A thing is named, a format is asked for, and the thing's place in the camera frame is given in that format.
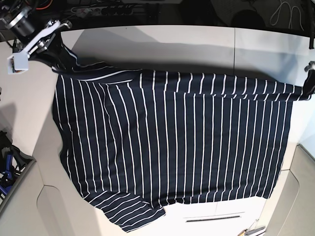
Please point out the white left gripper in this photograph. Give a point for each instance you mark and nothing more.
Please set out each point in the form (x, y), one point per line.
(309, 84)

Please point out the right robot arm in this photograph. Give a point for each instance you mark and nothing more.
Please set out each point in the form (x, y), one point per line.
(20, 18)

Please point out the tools at table edge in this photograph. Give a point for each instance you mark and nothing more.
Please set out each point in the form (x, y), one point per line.
(253, 230)

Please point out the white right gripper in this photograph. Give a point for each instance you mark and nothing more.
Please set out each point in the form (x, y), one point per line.
(49, 46)

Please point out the black metal ruler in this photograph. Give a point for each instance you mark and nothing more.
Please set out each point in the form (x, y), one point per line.
(213, 219)

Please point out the navy white striped T-shirt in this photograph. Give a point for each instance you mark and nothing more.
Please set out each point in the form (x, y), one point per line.
(135, 141)

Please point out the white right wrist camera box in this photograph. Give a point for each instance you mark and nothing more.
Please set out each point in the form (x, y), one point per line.
(17, 63)

